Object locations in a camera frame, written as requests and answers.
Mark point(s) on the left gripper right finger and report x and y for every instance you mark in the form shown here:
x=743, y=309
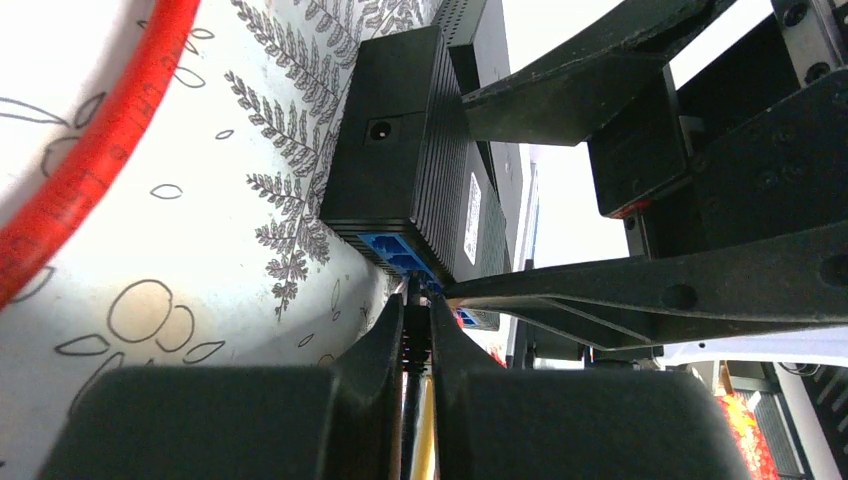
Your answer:
x=498, y=423

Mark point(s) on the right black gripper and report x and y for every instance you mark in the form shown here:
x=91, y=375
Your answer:
x=754, y=146

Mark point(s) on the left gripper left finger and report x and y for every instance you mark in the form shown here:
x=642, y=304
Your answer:
x=338, y=421

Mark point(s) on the small black adapter box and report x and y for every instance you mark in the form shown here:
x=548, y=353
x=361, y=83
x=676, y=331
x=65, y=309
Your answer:
x=408, y=188

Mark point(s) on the black network switch box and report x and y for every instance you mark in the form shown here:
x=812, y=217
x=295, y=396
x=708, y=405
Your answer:
x=476, y=37

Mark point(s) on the floral patterned table mat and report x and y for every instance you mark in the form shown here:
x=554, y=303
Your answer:
x=207, y=249

